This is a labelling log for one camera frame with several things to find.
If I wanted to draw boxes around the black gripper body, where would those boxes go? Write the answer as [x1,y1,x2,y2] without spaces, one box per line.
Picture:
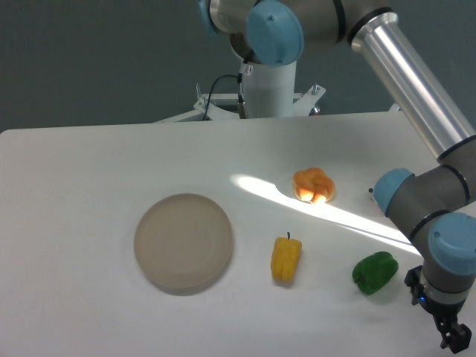
[424,295,466,324]

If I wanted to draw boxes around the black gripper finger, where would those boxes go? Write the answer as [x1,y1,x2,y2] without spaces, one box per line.
[434,315,470,352]

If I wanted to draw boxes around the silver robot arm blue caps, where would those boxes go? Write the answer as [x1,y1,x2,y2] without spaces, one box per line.
[198,1,475,353]

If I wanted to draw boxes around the green bell pepper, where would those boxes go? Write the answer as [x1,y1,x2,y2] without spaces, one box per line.
[352,251,399,295]

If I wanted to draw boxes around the yellow bell pepper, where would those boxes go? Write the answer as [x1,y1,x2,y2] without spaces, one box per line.
[271,231,303,286]

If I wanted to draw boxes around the braided bread roll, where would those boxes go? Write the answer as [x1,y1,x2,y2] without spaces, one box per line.
[292,167,336,204]

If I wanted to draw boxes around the beige round plate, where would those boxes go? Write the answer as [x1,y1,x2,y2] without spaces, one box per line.
[134,193,234,295]

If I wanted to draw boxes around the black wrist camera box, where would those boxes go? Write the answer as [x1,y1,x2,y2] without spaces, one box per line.
[404,266,424,306]

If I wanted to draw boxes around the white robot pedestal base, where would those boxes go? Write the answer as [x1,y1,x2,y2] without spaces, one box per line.
[152,59,401,124]

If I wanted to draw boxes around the black cable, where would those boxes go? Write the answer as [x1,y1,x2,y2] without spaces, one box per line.
[202,50,256,122]

